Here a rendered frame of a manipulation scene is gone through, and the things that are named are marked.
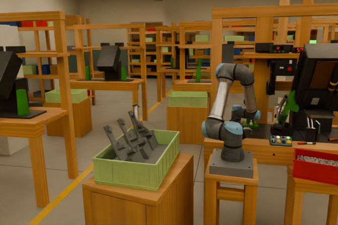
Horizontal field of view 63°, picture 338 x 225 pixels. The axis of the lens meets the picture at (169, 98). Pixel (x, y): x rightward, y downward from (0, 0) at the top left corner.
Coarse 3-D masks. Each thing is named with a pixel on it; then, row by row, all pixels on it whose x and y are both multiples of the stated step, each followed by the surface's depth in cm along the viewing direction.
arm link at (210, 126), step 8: (224, 64) 191; (232, 64) 189; (216, 72) 192; (224, 72) 188; (232, 72) 186; (224, 80) 187; (232, 80) 188; (224, 88) 187; (216, 96) 187; (224, 96) 186; (216, 104) 185; (224, 104) 185; (216, 112) 183; (208, 120) 183; (216, 120) 180; (208, 128) 180; (216, 128) 178; (208, 136) 182; (216, 136) 178
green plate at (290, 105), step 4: (292, 92) 216; (292, 96) 213; (288, 100) 221; (292, 100) 215; (288, 104) 217; (292, 104) 215; (296, 104) 215; (284, 108) 226; (288, 108) 216; (292, 108) 216; (296, 108) 215
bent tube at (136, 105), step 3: (132, 105) 210; (135, 105) 209; (138, 105) 210; (135, 108) 207; (135, 111) 206; (135, 114) 205; (135, 117) 204; (138, 117) 205; (135, 120) 204; (138, 120) 204; (138, 123) 204; (141, 126) 206; (144, 126) 210; (147, 129) 213; (147, 132) 215
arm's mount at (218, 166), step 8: (216, 152) 189; (248, 152) 186; (216, 160) 177; (248, 160) 176; (216, 168) 170; (224, 168) 168; (232, 168) 167; (240, 168) 166; (248, 168) 166; (240, 176) 167; (248, 176) 165
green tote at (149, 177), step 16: (128, 144) 222; (176, 144) 210; (96, 160) 170; (112, 160) 167; (160, 160) 168; (96, 176) 173; (112, 176) 169; (128, 176) 167; (144, 176) 164; (160, 176) 171
